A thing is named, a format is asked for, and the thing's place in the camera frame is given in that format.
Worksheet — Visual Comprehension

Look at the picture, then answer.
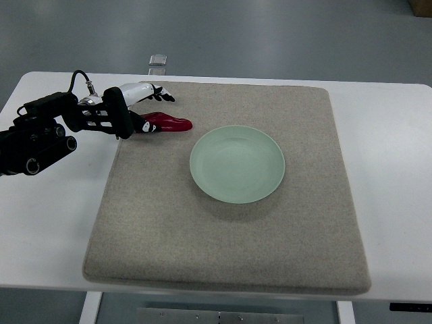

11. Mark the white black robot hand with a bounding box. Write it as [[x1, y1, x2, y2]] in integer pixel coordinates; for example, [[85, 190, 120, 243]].
[[78, 82, 176, 134]]

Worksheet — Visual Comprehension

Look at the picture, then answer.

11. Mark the red chili pepper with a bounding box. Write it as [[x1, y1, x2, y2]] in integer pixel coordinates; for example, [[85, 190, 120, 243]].
[[138, 112, 193, 132]]

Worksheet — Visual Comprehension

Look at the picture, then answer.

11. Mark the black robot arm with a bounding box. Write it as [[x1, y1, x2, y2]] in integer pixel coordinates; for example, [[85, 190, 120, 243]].
[[1, 70, 134, 176]]

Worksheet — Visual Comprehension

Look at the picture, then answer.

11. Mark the light green plate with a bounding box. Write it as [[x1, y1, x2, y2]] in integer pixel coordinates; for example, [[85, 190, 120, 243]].
[[189, 126, 286, 204]]

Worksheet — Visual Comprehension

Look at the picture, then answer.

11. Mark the silver floor socket cover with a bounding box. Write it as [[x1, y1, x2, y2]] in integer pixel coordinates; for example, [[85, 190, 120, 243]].
[[148, 54, 167, 66]]

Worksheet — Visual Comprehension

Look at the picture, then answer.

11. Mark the beige felt mat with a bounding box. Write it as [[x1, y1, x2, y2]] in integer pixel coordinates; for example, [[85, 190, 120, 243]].
[[83, 82, 371, 295]]

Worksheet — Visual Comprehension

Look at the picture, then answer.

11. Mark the white table leg left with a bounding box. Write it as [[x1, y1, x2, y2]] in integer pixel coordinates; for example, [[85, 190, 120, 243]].
[[78, 292, 103, 324]]

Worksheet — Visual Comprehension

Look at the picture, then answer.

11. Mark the white table leg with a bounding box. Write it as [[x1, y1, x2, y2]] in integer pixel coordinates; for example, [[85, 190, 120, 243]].
[[78, 292, 103, 324], [336, 301, 356, 324]]

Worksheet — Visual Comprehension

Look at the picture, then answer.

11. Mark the white table leg right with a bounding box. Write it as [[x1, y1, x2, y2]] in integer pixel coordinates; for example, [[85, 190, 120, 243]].
[[336, 301, 356, 324]]

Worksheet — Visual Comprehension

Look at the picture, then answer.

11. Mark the cardboard box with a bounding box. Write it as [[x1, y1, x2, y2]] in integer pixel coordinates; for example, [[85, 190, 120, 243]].
[[408, 0, 432, 18]]

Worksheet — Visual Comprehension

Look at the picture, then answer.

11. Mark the black table control panel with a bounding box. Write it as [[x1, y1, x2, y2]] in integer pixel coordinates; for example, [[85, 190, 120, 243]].
[[389, 302, 432, 313]]

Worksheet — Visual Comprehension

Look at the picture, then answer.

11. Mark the grey metal base plate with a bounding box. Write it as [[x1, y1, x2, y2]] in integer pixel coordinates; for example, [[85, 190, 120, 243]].
[[136, 308, 304, 324]]

